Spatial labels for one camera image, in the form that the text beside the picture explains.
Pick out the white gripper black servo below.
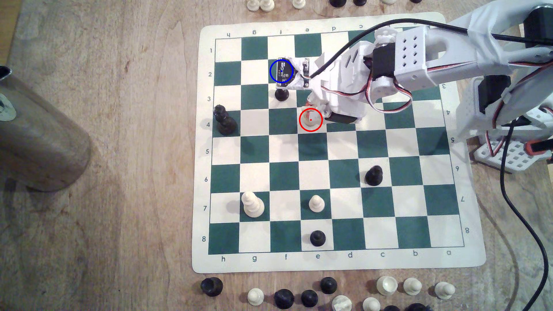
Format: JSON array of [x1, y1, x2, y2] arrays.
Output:
[[304, 41, 376, 126]]

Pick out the green and white chess mat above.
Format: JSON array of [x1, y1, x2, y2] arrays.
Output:
[[191, 12, 486, 274]]

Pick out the black chess rook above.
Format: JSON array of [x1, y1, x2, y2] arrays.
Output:
[[200, 277, 224, 297]]

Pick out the orange and black clamp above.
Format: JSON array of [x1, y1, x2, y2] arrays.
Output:
[[524, 139, 553, 164]]

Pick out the camera module on white mount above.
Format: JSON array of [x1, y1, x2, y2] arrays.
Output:
[[276, 56, 311, 90]]

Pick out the red white black wires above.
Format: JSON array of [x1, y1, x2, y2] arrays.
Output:
[[322, 80, 413, 114], [484, 130, 508, 158]]

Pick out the white perforated base plate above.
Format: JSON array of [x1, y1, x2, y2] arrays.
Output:
[[473, 138, 553, 173]]

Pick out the round wooden post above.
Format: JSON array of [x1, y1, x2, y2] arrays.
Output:
[[0, 65, 92, 193]]

